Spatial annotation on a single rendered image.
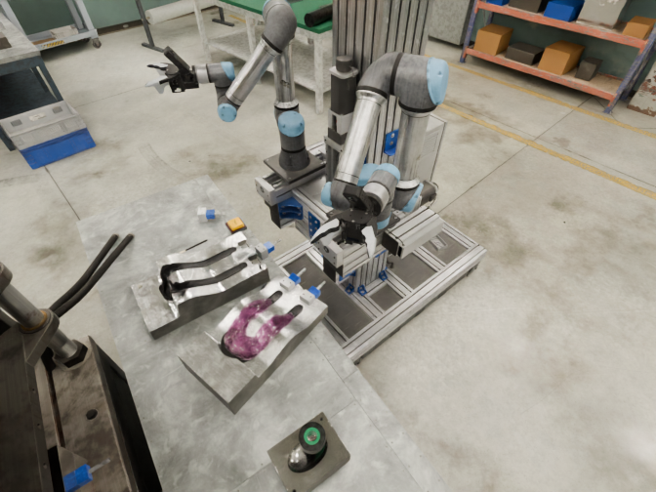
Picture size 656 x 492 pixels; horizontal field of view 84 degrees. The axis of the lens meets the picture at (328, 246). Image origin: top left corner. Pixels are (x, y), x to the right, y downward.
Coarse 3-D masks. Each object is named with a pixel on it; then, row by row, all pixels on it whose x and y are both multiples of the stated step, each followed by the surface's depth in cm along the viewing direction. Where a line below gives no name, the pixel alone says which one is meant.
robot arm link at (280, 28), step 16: (272, 16) 133; (288, 16) 133; (272, 32) 133; (288, 32) 135; (256, 48) 138; (272, 48) 135; (256, 64) 139; (240, 80) 143; (256, 80) 144; (224, 96) 148; (240, 96) 146; (224, 112) 148
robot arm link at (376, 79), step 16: (384, 64) 103; (368, 80) 105; (384, 80) 104; (368, 96) 106; (384, 96) 106; (368, 112) 107; (352, 128) 108; (368, 128) 108; (352, 144) 108; (368, 144) 110; (352, 160) 109; (336, 176) 111; (352, 176) 110; (336, 192) 110; (336, 208) 113
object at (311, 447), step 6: (306, 426) 109; (312, 426) 109; (318, 426) 109; (300, 432) 108; (306, 432) 108; (312, 432) 110; (318, 432) 108; (324, 432) 108; (300, 438) 107; (306, 438) 107; (318, 438) 107; (324, 438) 107; (300, 444) 107; (306, 444) 106; (312, 444) 106; (318, 444) 106; (324, 444) 109; (306, 450) 106; (312, 450) 105; (318, 450) 106
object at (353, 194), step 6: (348, 186) 85; (354, 186) 85; (348, 192) 85; (354, 192) 84; (360, 192) 84; (348, 198) 87; (354, 198) 85; (360, 198) 85; (366, 198) 88; (354, 204) 90; (360, 204) 89; (366, 204) 89; (372, 204) 93
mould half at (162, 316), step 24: (240, 240) 163; (168, 264) 148; (216, 264) 154; (264, 264) 154; (144, 288) 149; (192, 288) 141; (216, 288) 145; (240, 288) 150; (144, 312) 141; (168, 312) 141; (192, 312) 143
